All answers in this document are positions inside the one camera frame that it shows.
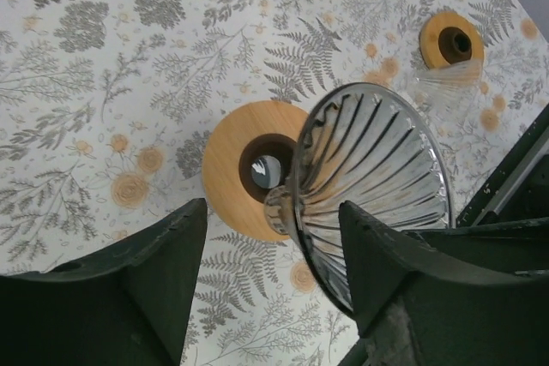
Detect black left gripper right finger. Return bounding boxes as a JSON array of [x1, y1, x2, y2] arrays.
[[339, 202, 548, 365]]

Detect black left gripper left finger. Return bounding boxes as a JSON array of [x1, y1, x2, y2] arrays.
[[1, 199, 208, 365]]

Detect clear glass dripper cone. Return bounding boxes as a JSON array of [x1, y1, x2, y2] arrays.
[[263, 82, 455, 315]]

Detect wooden dripper collar ring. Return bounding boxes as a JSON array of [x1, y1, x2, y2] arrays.
[[201, 99, 311, 243]]

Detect glass coffee carafe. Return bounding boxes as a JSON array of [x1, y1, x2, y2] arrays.
[[250, 154, 283, 189]]

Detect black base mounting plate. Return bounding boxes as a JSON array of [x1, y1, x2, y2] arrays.
[[456, 105, 548, 226]]

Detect floral patterned tablecloth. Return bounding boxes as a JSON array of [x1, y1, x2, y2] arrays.
[[0, 0, 549, 366]]

